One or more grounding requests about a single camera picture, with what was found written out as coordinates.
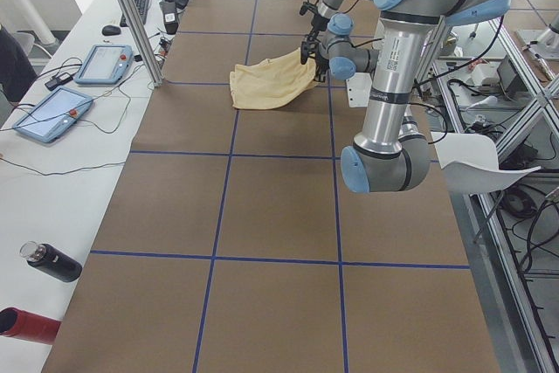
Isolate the black computer mouse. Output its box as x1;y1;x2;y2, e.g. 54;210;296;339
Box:
101;24;121;37

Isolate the lower blue teach pendant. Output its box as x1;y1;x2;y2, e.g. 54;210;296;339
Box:
12;86;93;143

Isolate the black keyboard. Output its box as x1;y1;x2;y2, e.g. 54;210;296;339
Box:
119;0;152;28

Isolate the blue teach pendant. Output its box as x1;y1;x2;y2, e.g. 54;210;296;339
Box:
12;86;93;143
73;44;134;86

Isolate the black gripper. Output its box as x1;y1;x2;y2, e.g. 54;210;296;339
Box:
299;1;328;31
300;28;328;82

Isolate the white plastic chair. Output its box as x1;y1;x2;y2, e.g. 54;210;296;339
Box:
431;132;542;194

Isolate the red cylindrical bottle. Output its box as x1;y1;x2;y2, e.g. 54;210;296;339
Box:
1;307;61;345

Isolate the aluminium frame post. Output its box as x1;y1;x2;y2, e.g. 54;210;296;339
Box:
117;0;163;87

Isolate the black bottle with steel cap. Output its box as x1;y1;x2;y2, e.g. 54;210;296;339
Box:
19;241;82;283

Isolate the upper blue teach pendant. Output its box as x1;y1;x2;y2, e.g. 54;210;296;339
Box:
73;44;134;86

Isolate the cream long-sleeve printed shirt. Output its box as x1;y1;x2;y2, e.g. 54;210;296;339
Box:
230;48;318;110

